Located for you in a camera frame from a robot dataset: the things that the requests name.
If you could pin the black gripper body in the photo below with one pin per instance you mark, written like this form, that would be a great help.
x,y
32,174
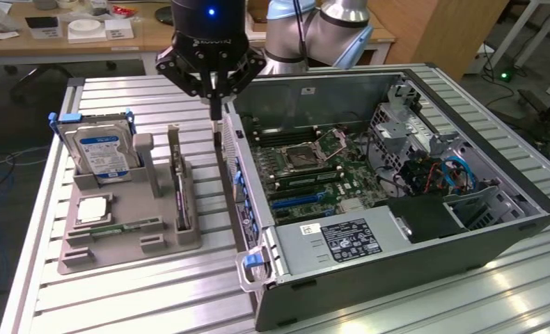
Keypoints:
x,y
209,31

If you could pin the open black PC case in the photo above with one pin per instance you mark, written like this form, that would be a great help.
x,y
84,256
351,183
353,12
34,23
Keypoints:
x,y
395,278

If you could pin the white paper slip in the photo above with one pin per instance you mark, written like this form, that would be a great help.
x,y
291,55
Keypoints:
x,y
0,35

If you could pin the grey parts rack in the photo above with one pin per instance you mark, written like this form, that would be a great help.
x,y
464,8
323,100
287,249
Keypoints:
x,y
130,208

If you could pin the metal socket cover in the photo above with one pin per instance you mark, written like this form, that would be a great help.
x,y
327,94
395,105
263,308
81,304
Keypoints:
x,y
332,142

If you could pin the white round dish on box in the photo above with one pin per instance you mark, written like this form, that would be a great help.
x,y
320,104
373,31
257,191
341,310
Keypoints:
x,y
86,29

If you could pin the grey power supply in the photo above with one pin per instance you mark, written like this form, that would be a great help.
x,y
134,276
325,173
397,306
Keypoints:
x,y
303,250

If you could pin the cardboard box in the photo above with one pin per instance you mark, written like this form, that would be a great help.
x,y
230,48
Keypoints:
x,y
256,17

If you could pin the white labelled box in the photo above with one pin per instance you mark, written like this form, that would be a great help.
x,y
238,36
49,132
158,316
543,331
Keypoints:
x,y
118,29

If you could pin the green graphics card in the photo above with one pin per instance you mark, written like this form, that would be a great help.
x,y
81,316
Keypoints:
x,y
181,202

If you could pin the blue expansion slot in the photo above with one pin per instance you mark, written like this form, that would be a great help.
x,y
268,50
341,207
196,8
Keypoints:
x,y
297,202

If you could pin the silver CPU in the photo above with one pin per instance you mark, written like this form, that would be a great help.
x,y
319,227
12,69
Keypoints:
x,y
92,208

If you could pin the white box with black top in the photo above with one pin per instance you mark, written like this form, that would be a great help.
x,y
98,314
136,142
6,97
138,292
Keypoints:
x,y
46,33

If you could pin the black plastic shroud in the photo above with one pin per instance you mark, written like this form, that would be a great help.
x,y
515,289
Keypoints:
x,y
423,219

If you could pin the device with green light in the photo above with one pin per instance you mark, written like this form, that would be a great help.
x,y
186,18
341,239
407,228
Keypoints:
x,y
504,74

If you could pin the black expansion slot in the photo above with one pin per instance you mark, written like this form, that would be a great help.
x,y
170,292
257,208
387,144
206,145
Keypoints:
x,y
303,192

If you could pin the wooden cabinet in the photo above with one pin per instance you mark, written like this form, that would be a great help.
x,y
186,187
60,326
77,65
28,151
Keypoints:
x,y
441,35

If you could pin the grey cup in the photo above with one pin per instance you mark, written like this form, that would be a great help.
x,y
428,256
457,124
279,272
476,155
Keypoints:
x,y
44,4

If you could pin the small silver chipset heatsink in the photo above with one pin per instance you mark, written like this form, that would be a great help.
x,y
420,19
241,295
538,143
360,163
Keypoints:
x,y
352,205

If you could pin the green motherboard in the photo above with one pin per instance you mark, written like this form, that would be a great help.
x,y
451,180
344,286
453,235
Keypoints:
x,y
348,181

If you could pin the beige card retention latch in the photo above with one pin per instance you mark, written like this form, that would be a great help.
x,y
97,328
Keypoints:
x,y
214,125

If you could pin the red packet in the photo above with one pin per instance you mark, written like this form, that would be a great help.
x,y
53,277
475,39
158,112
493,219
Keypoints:
x,y
122,11

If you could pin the wooden desk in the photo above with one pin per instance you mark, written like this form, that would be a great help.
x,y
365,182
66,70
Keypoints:
x,y
24,48

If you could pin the green RAM stick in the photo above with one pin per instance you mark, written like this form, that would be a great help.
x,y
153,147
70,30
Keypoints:
x,y
312,178
116,228

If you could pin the metal disk bay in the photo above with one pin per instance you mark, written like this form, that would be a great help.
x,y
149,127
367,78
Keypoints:
x,y
395,132

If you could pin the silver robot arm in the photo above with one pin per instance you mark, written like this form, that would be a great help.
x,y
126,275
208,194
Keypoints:
x,y
339,21

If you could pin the hard disk in blue caddy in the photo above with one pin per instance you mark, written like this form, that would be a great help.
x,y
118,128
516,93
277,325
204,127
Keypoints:
x,y
100,153

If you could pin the CPU socket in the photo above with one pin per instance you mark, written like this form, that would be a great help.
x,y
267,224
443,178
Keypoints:
x,y
300,158

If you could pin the black chair base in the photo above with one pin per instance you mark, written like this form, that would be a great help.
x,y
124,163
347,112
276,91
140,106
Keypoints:
x,y
28,80

